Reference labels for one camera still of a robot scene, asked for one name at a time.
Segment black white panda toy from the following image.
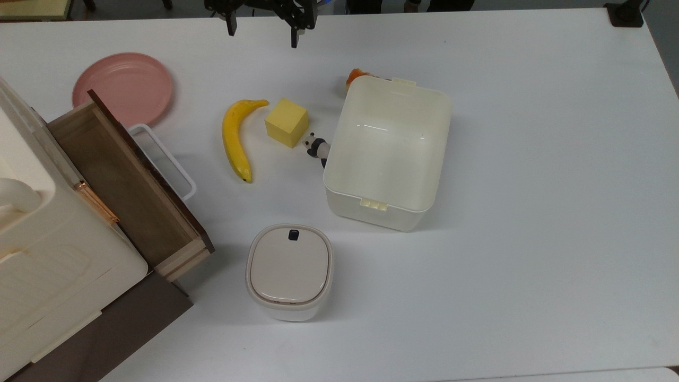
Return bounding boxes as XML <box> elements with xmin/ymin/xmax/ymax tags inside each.
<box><xmin>302</xmin><ymin>132</ymin><xmax>332</xmax><ymax>169</ymax></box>

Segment black table clamp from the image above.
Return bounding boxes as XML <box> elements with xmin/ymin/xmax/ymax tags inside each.
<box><xmin>604</xmin><ymin>0</ymin><xmax>646</xmax><ymax>28</ymax></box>

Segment orange glazed bread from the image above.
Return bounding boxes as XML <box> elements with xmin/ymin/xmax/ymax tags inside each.
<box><xmin>345</xmin><ymin>67</ymin><xmax>381</xmax><ymax>92</ymax></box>

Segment yellow foam cube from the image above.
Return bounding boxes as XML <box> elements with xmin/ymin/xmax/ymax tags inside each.
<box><xmin>264</xmin><ymin>97</ymin><xmax>310</xmax><ymax>149</ymax></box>

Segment cream plastic appliance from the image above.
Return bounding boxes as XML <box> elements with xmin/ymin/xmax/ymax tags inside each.
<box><xmin>0</xmin><ymin>77</ymin><xmax>150</xmax><ymax>380</ymax></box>

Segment white rectangular plastic frame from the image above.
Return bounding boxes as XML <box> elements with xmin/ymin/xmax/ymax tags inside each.
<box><xmin>127</xmin><ymin>123</ymin><xmax>197</xmax><ymax>202</ymax></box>

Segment pink round plate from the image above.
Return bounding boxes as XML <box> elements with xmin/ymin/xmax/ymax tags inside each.
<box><xmin>72</xmin><ymin>52</ymin><xmax>174</xmax><ymax>128</ymax></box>

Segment dark brown cabinet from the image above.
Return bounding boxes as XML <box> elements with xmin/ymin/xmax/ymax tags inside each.
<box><xmin>4</xmin><ymin>271</ymin><xmax>194</xmax><ymax>382</ymax></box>

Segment white lidded trash bin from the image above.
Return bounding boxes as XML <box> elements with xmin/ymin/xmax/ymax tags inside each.
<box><xmin>245</xmin><ymin>223</ymin><xmax>335</xmax><ymax>323</ymax></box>

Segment open wooden drawer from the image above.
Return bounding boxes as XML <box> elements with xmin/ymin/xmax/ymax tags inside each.
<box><xmin>47</xmin><ymin>89</ymin><xmax>215</xmax><ymax>283</ymax></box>

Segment cream plastic box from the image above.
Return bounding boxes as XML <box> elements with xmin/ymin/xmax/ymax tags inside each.
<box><xmin>323</xmin><ymin>75</ymin><xmax>454</xmax><ymax>233</ymax></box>

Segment copper drawer handle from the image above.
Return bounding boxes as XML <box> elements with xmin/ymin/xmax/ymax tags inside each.
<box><xmin>73</xmin><ymin>180</ymin><xmax>120</xmax><ymax>226</ymax></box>

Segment yellow side table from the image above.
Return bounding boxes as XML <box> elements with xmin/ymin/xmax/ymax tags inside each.
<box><xmin>0</xmin><ymin>0</ymin><xmax>74</xmax><ymax>22</ymax></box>

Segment yellow banana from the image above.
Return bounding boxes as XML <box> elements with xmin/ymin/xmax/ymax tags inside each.
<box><xmin>221</xmin><ymin>99</ymin><xmax>270</xmax><ymax>184</ymax></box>

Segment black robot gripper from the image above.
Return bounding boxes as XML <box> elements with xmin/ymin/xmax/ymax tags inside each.
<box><xmin>204</xmin><ymin>0</ymin><xmax>319</xmax><ymax>49</ymax></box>

